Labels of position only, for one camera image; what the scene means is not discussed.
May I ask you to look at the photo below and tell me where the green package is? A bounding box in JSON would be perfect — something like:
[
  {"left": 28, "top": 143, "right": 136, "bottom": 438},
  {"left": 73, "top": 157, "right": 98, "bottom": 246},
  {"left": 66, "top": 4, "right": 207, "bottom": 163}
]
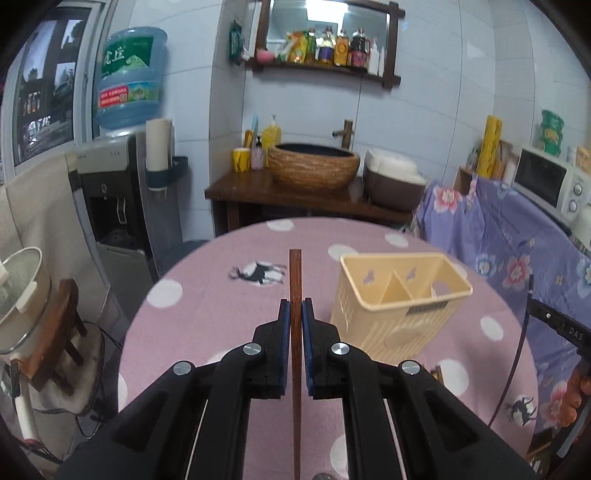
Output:
[{"left": 535, "top": 109, "right": 564, "bottom": 157}]

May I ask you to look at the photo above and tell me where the brown wooden chopstick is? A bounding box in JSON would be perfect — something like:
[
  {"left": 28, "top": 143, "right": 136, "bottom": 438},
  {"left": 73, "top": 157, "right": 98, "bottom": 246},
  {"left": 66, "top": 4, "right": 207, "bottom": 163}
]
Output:
[{"left": 289, "top": 249, "right": 303, "bottom": 480}]

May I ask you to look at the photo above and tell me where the wooden faucet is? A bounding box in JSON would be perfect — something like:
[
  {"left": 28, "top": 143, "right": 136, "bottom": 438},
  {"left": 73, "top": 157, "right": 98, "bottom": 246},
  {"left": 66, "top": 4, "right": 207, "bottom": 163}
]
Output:
[{"left": 332, "top": 120, "right": 355, "bottom": 150}]

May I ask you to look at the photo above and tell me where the dark wooden vanity counter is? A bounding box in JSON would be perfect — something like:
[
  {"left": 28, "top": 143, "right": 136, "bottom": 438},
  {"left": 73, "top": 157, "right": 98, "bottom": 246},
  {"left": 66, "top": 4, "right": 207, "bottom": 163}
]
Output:
[{"left": 204, "top": 171, "right": 413, "bottom": 235}]

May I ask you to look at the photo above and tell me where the woven brown basin sink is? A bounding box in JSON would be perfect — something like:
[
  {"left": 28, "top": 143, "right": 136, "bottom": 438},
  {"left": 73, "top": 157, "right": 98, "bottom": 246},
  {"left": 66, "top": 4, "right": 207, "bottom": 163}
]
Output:
[{"left": 267, "top": 143, "right": 361, "bottom": 190}]

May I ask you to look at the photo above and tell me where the yellow roll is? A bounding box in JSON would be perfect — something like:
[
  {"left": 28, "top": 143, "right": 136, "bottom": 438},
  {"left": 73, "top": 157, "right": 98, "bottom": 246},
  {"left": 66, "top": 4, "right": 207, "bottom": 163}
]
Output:
[{"left": 477, "top": 115, "right": 503, "bottom": 179}]

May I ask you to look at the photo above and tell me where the beige pot on stool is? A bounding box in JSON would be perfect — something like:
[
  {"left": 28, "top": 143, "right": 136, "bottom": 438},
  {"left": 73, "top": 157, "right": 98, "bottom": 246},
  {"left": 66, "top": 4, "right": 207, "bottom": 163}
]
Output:
[{"left": 1, "top": 247, "right": 52, "bottom": 355}]

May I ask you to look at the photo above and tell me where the dark wooden stool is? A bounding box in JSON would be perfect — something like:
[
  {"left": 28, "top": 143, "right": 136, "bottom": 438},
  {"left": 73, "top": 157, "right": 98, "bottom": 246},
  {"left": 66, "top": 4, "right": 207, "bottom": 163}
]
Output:
[{"left": 18, "top": 278, "right": 87, "bottom": 396}]

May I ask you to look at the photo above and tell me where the white water dispenser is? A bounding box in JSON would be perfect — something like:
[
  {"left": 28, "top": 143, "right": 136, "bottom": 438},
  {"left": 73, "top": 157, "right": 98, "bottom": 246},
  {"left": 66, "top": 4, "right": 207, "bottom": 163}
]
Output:
[{"left": 73, "top": 131, "right": 187, "bottom": 278}]

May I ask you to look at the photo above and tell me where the wooden framed mirror shelf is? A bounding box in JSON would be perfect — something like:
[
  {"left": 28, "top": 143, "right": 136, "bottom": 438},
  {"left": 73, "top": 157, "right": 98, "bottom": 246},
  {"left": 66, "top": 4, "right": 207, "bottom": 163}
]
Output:
[{"left": 246, "top": 1, "right": 406, "bottom": 90}]

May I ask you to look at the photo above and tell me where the blue water jug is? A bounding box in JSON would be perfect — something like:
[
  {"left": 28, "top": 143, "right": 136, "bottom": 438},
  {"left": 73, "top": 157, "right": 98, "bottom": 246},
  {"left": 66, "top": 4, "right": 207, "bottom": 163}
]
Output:
[{"left": 95, "top": 27, "right": 168, "bottom": 130}]

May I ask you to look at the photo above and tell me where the white microwave oven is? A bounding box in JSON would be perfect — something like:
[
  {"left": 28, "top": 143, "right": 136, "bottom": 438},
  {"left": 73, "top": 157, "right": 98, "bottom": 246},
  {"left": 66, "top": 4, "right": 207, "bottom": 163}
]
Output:
[{"left": 512, "top": 147, "right": 590, "bottom": 227}]

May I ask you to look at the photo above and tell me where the yellow soap bottle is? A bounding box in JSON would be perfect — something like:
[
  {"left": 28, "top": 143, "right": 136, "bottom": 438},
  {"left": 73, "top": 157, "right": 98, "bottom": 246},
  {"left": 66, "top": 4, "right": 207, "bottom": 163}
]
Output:
[{"left": 260, "top": 115, "right": 281, "bottom": 152}]

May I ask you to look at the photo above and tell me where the brown white rice cooker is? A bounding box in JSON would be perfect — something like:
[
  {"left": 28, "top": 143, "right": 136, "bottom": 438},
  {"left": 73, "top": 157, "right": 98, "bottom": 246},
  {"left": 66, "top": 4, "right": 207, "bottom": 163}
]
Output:
[{"left": 363, "top": 148, "right": 429, "bottom": 212}]

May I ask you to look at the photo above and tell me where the paper cup dispenser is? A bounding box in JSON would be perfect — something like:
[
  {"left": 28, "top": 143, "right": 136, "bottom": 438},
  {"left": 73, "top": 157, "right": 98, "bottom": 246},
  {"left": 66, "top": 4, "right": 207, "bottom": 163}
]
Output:
[{"left": 145, "top": 118, "right": 188, "bottom": 192}]

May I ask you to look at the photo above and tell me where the beige plastic utensil holder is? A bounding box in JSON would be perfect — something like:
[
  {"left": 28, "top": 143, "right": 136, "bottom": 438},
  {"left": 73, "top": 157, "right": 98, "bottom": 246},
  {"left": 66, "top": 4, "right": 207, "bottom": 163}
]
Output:
[{"left": 331, "top": 253, "right": 473, "bottom": 365}]

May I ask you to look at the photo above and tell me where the purple floral cloth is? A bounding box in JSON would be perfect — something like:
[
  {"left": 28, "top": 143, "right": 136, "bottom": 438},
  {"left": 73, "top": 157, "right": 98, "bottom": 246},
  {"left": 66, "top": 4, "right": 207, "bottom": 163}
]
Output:
[{"left": 417, "top": 179, "right": 590, "bottom": 444}]

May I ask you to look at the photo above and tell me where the black cable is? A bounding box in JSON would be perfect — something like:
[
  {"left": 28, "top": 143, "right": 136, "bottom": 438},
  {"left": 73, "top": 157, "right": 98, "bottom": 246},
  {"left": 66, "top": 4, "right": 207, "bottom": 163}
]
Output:
[{"left": 488, "top": 274, "right": 535, "bottom": 428}]

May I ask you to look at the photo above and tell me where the yellow mug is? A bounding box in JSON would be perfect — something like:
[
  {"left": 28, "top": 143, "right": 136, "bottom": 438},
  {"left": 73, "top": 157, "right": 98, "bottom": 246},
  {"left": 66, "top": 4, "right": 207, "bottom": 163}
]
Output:
[{"left": 232, "top": 147, "right": 252, "bottom": 173}]

